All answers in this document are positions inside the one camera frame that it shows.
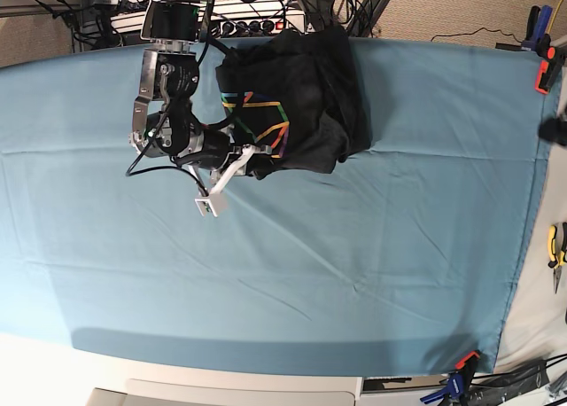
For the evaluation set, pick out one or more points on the right gripper silver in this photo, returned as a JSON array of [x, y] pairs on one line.
[[232, 163]]

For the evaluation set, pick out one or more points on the black T-shirt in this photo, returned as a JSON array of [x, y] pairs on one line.
[[299, 95]]

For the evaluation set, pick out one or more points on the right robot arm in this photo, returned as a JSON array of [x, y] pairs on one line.
[[163, 123]]

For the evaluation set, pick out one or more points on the orange black clamp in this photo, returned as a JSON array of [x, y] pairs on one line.
[[550, 67]]

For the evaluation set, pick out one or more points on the white power strip black sockets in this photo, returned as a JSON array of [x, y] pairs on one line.
[[227, 28]]

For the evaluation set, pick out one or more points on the teal table cloth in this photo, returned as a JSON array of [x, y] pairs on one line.
[[402, 260]]

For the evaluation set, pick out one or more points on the black bag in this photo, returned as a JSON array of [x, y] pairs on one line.
[[498, 388]]

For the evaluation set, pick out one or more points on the blue orange clamp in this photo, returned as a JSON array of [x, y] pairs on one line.
[[457, 386]]

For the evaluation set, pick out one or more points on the blue handled clamp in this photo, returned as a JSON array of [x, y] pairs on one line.
[[536, 26]]

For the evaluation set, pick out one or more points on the yellow handled pliers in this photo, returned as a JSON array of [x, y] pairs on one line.
[[557, 251]]

